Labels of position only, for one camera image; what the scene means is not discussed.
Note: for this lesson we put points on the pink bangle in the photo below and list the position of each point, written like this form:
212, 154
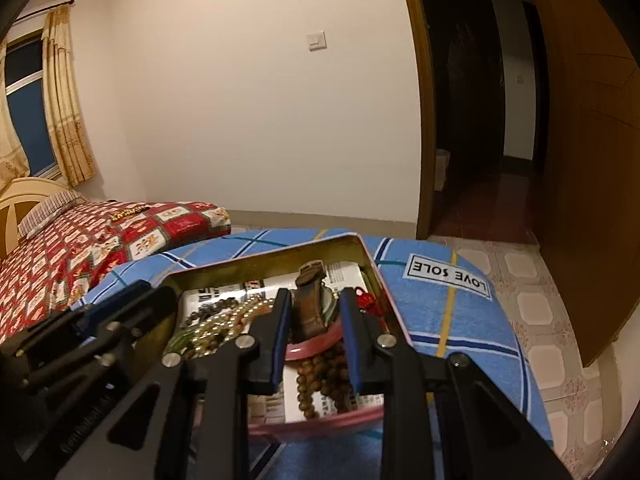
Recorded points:
315, 347

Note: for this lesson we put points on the blue checked blanket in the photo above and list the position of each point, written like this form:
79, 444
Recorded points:
450, 320

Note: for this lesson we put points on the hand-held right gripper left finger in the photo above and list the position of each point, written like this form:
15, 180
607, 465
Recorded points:
282, 340

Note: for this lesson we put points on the green jade bangle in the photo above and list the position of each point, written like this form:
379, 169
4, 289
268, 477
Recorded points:
177, 342

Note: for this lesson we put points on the printed white paper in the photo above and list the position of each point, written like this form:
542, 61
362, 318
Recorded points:
205, 296

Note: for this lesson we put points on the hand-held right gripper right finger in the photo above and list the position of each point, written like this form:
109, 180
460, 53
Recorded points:
352, 345

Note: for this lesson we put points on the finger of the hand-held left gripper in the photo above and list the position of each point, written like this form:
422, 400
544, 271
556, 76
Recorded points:
100, 312
75, 365

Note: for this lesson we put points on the pale hallway bin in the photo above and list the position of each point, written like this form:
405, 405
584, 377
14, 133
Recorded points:
442, 170

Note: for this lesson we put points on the red patterned blanket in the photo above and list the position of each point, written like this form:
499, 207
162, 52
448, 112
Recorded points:
75, 250

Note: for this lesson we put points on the striped pillow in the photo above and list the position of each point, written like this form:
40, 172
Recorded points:
50, 210

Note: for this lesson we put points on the brown wooden door frame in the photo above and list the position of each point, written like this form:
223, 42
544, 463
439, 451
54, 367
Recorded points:
420, 110

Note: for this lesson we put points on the narrow beige curtain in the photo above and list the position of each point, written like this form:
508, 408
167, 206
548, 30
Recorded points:
65, 110

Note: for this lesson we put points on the pink tin box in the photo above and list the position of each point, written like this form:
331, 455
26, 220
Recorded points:
250, 267

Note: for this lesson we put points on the window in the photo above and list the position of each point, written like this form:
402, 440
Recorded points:
30, 125

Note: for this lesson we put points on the brown wooden door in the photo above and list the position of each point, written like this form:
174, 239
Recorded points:
590, 160

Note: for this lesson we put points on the cream wooden headboard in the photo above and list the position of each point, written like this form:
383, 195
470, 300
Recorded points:
15, 200

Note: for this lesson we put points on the white light switch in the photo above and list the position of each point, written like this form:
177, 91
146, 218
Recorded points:
317, 40

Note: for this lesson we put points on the dark curtain rod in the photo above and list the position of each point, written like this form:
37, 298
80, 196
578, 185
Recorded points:
45, 10

